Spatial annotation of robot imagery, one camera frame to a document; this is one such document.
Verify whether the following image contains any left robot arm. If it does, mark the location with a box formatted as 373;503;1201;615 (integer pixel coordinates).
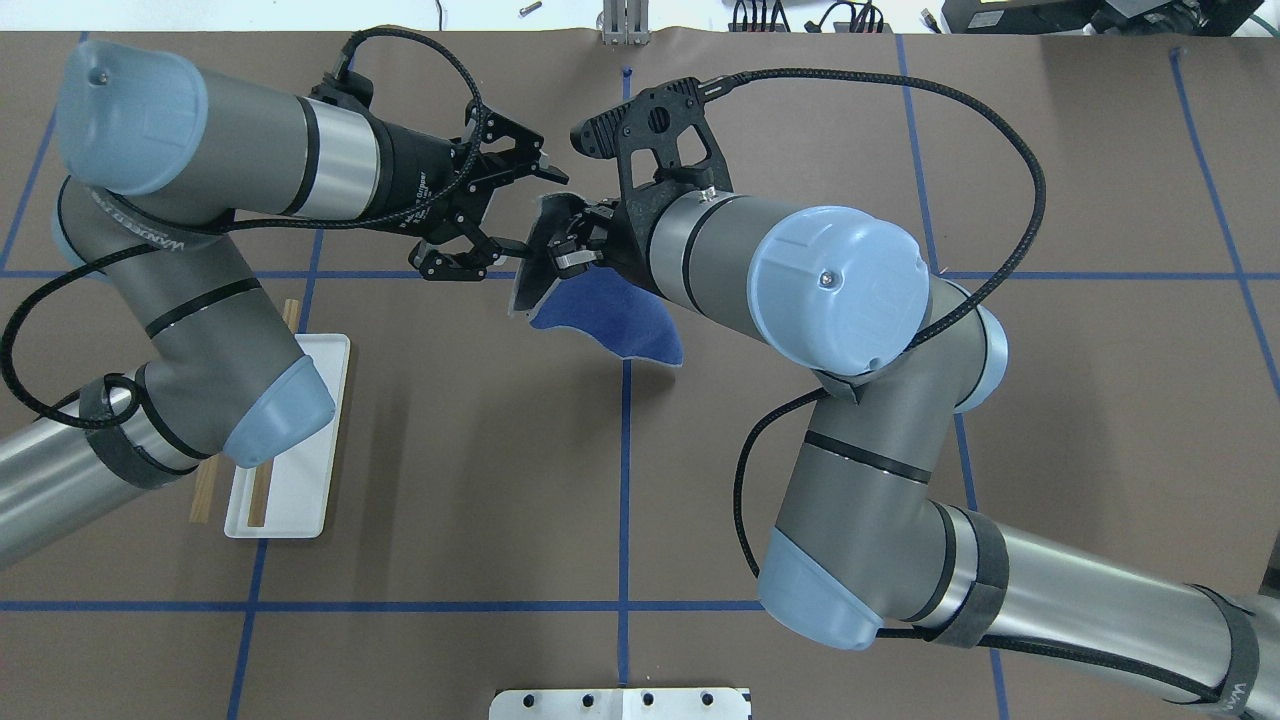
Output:
1;28;567;566

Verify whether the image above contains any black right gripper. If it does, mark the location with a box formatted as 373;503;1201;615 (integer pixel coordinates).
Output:
545;176;701;279

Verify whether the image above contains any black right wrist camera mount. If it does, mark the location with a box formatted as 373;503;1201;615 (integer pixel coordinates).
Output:
570;77;733;206

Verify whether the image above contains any blue towel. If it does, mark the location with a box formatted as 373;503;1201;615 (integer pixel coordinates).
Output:
507;193;686;366

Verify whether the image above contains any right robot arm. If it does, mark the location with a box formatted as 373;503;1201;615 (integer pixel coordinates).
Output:
639;188;1277;719

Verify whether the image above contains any black power strip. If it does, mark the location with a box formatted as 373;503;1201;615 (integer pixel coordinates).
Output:
721;1;893;35

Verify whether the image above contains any aluminium frame post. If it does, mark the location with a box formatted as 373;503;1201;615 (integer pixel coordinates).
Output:
598;0;650;46

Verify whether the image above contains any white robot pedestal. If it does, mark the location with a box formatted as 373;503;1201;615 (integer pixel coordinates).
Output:
488;687;754;719

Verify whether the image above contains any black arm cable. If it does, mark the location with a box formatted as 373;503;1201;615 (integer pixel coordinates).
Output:
0;26;492;430
700;68;1226;706

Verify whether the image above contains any white rack with wooden bars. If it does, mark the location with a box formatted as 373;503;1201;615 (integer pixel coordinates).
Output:
223;333;352;541

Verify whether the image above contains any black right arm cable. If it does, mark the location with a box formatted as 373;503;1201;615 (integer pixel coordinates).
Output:
700;68;1226;706

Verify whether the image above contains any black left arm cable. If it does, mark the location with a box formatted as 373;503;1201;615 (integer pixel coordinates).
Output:
0;26;492;430

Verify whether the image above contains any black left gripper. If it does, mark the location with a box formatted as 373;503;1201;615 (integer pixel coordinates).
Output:
367;108;570;282

